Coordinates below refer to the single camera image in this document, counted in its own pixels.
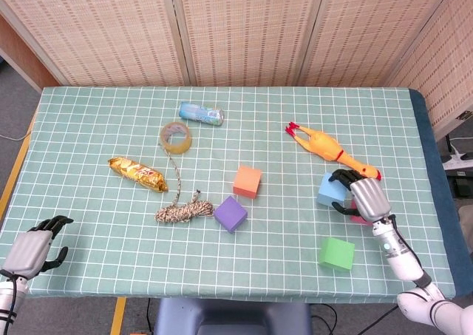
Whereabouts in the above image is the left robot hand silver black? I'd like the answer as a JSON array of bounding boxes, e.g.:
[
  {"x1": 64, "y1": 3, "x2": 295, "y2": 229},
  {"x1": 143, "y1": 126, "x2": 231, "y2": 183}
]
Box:
[{"x1": 2, "y1": 215, "x2": 75, "y2": 280}]

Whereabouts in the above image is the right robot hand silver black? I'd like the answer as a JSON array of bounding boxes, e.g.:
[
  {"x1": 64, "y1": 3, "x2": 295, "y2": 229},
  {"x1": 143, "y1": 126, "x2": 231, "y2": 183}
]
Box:
[{"x1": 329, "y1": 169, "x2": 392, "y2": 224}]

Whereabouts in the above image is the pink foam cube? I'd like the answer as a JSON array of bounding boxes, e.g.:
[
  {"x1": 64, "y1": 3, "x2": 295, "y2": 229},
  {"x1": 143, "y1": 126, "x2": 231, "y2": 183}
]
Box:
[{"x1": 350, "y1": 200, "x2": 374, "y2": 227}]

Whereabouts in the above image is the light blue foam cube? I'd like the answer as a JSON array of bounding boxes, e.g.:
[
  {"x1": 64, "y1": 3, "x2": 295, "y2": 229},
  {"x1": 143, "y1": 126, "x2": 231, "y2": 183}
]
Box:
[{"x1": 316, "y1": 172, "x2": 350, "y2": 208}]

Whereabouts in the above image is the green foam cube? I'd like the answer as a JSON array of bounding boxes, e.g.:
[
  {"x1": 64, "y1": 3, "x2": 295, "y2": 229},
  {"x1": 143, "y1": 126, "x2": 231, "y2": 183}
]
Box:
[{"x1": 319, "y1": 237, "x2": 355, "y2": 273}]

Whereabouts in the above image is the orange foam cube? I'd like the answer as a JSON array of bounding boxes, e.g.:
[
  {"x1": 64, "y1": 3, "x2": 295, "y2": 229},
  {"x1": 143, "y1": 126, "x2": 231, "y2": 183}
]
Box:
[{"x1": 233, "y1": 165, "x2": 263, "y2": 200}]

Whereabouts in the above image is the purple foam cube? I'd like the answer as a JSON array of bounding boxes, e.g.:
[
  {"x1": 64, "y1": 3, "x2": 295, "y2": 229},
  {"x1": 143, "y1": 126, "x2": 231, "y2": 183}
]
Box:
[{"x1": 214, "y1": 195, "x2": 248, "y2": 234}]

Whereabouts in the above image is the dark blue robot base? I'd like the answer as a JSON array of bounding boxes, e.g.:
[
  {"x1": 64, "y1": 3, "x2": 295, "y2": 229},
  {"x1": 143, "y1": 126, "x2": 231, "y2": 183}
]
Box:
[{"x1": 153, "y1": 297, "x2": 313, "y2": 335}]

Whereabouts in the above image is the yellow rubber chicken toy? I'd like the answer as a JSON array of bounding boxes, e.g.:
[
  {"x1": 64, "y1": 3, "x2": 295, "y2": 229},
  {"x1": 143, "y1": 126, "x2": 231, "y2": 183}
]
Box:
[{"x1": 285, "y1": 121, "x2": 383, "y2": 182}]

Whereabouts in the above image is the dark blue table padding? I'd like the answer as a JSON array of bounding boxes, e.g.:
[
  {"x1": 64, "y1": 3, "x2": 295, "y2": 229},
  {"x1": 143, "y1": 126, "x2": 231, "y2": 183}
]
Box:
[{"x1": 408, "y1": 89, "x2": 473, "y2": 297}]

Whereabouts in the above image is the green checked tablecloth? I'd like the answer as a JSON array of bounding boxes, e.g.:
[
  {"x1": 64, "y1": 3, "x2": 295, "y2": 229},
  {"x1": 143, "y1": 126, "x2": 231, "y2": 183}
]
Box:
[{"x1": 0, "y1": 86, "x2": 457, "y2": 305}]

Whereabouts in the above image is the white power strip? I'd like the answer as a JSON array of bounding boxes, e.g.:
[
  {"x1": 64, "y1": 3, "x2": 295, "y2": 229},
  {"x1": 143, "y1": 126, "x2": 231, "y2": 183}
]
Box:
[{"x1": 441, "y1": 152, "x2": 473, "y2": 172}]

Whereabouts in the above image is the golden biscuit packet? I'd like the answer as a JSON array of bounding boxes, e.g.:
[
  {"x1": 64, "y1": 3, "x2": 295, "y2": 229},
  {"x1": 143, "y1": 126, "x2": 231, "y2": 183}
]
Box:
[{"x1": 107, "y1": 156, "x2": 169, "y2": 194}]

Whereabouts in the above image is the woven bamboo screen panel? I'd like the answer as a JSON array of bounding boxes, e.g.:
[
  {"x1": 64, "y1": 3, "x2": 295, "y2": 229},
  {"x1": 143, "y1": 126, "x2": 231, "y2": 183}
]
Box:
[
  {"x1": 0, "y1": 0, "x2": 186, "y2": 87},
  {"x1": 297, "y1": 0, "x2": 459, "y2": 89},
  {"x1": 168, "y1": 0, "x2": 328, "y2": 88},
  {"x1": 386, "y1": 0, "x2": 473, "y2": 142}
]

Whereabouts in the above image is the clear packing tape roll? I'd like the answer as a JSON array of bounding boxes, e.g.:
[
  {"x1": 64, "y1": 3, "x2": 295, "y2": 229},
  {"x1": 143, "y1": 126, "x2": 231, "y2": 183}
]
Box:
[{"x1": 159, "y1": 121, "x2": 194, "y2": 155}]

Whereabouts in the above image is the light blue drink can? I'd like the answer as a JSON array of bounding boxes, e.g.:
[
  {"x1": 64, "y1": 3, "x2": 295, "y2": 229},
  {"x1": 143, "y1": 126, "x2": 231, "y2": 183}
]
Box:
[{"x1": 178, "y1": 101, "x2": 225, "y2": 127}]

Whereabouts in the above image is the black floor cable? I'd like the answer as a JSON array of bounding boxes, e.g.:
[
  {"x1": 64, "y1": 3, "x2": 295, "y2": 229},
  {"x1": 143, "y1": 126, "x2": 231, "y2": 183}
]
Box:
[{"x1": 310, "y1": 303, "x2": 339, "y2": 335}]

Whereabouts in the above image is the speckled rope bundle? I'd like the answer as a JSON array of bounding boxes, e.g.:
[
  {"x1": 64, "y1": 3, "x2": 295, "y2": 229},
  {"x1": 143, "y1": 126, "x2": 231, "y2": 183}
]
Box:
[{"x1": 154, "y1": 142, "x2": 218, "y2": 224}]

